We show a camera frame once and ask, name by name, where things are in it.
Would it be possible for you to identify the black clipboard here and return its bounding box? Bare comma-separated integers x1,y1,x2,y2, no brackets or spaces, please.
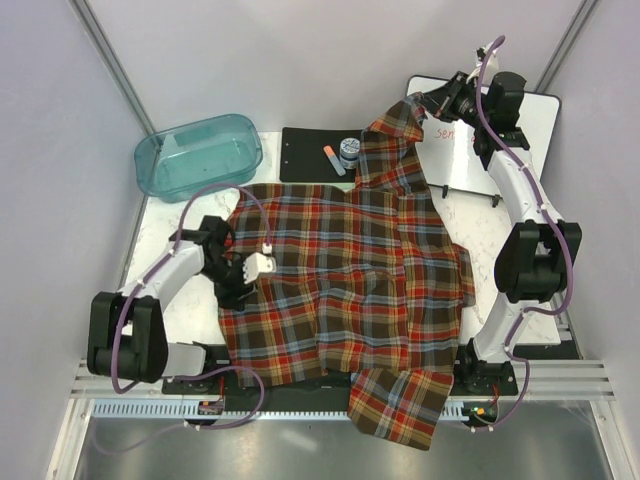
279,127,361,184

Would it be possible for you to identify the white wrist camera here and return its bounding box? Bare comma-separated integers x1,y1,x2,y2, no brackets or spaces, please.
242,252,277,285
471,44,499,78

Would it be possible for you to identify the teal plastic bin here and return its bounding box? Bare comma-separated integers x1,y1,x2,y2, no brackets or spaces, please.
133,114,263,203

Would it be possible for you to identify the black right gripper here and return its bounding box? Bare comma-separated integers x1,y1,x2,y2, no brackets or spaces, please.
415,71,492,129

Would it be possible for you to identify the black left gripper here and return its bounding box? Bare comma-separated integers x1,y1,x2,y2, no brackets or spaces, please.
199,254,258,312

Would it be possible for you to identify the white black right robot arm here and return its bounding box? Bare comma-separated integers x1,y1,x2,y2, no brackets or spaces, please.
407,72,582,394

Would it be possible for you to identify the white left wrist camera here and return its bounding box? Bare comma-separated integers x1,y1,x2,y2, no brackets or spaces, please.
242,252,277,285

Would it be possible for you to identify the white slotted cable duct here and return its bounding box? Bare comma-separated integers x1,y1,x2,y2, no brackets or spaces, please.
92,399,492,421

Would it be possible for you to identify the white dry-erase board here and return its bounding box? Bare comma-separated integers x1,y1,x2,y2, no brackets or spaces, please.
406,72,561,197

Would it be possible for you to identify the aluminium frame rail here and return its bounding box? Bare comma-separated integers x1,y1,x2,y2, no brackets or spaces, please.
69,356,617,401

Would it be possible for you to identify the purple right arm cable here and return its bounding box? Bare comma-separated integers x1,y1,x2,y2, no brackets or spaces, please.
464,34,574,435

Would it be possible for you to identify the blue orange marker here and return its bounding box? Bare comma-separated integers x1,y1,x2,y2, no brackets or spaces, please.
323,145,346,177

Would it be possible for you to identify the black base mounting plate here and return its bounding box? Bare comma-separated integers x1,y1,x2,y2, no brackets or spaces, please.
162,365,519,410

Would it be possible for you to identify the plaid long sleeve shirt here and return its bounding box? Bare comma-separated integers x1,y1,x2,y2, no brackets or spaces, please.
219,95,475,450

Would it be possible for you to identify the small blue white jar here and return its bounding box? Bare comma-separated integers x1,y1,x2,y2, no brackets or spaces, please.
339,137,360,170

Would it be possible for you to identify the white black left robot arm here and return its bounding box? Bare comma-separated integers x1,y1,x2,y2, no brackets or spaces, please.
87,216,275,394

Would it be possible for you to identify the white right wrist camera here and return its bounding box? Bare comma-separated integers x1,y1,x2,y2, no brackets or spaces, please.
471,44,499,78

